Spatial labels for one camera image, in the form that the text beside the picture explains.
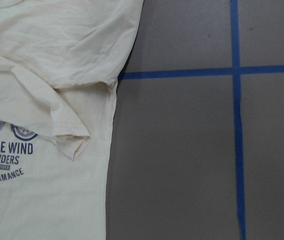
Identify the cream long-sleeve printed shirt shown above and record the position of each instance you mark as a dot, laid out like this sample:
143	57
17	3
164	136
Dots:
59	67

